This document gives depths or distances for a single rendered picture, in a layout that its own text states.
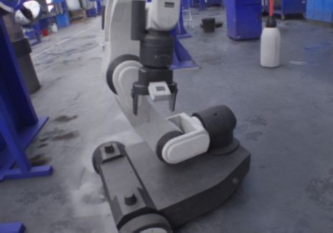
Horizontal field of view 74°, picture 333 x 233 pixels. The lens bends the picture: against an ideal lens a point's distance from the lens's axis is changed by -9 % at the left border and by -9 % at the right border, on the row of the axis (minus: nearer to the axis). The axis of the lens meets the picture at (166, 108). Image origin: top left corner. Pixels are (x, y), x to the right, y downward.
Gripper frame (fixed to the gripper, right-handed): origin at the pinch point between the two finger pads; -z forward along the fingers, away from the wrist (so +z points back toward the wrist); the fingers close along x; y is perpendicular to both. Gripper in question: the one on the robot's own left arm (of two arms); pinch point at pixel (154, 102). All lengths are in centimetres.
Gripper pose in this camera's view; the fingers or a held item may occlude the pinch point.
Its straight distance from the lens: 66.3
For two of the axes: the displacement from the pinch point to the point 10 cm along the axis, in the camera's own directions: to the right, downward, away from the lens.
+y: 4.0, 3.5, -8.5
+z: 0.6, -9.3, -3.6
